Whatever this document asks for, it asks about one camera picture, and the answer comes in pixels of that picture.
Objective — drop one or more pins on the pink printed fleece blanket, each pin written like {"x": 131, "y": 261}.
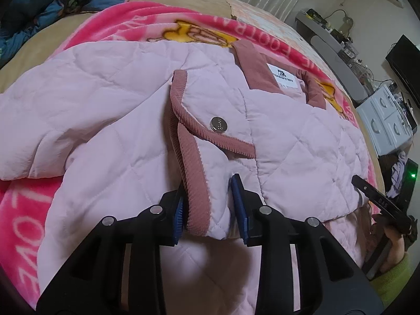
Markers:
{"x": 131, "y": 26}

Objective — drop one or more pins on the purple cloth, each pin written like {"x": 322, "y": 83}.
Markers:
{"x": 398, "y": 170}

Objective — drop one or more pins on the pink quilted jacket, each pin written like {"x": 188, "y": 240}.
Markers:
{"x": 115, "y": 121}

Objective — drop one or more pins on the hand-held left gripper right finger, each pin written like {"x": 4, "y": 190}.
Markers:
{"x": 238, "y": 200}

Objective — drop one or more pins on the gooseneck desk lamp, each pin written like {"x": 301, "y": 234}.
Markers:
{"x": 344, "y": 23}

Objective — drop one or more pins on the white drawer cabinet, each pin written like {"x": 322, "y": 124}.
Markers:
{"x": 380, "y": 115}

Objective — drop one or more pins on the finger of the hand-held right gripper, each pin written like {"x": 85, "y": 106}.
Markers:
{"x": 380, "y": 200}
{"x": 379, "y": 259}

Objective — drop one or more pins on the grey headboard shelf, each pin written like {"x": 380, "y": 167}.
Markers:
{"x": 328, "y": 49}

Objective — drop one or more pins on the peach patterned blanket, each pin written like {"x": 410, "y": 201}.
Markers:
{"x": 262, "y": 16}

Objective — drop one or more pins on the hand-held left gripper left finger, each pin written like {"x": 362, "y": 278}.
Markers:
{"x": 178, "y": 217}

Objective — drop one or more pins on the person's right forearm green sleeve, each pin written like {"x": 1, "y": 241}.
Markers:
{"x": 393, "y": 282}

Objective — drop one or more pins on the person's right hand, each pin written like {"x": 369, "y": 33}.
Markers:
{"x": 395, "y": 249}

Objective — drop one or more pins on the black television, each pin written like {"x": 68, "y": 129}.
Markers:
{"x": 405, "y": 59}

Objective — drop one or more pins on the blue floral duvet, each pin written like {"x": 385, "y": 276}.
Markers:
{"x": 49, "y": 10}

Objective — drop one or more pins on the clutter of small shelf items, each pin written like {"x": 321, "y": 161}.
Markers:
{"x": 351, "y": 52}

